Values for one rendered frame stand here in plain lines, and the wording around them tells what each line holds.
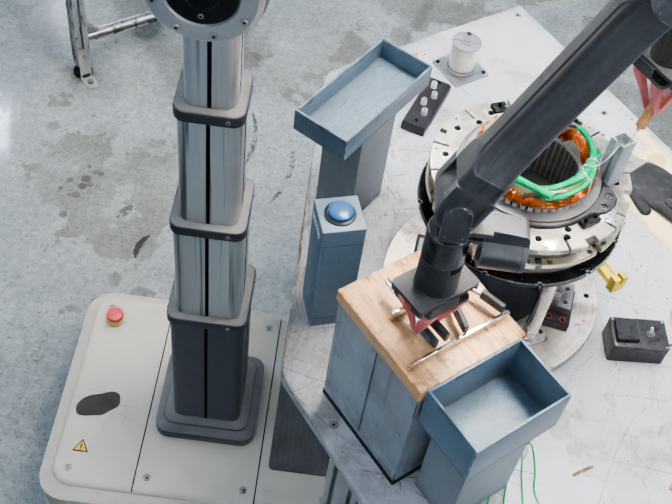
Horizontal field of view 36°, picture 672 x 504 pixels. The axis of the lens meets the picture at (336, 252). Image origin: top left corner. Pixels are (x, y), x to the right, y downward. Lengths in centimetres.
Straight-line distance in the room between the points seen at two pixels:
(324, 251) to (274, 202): 137
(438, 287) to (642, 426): 60
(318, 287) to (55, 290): 124
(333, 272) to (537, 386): 39
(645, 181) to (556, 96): 102
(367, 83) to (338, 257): 35
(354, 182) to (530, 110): 75
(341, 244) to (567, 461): 51
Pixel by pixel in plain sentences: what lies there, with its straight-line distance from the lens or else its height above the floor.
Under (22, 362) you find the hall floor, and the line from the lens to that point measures 270.
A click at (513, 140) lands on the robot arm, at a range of 117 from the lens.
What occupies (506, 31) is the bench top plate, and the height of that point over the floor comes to 78.
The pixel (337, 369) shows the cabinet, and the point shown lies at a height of 88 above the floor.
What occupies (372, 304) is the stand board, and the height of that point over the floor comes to 106.
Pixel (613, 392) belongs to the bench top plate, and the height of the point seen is 78.
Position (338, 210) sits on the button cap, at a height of 104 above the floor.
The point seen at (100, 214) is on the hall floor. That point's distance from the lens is 296.
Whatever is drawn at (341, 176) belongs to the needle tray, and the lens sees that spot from 186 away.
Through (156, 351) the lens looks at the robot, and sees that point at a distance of 238.
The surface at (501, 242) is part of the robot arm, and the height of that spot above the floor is 129.
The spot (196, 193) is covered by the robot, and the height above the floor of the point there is 99.
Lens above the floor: 226
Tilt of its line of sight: 51 degrees down
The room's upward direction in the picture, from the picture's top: 9 degrees clockwise
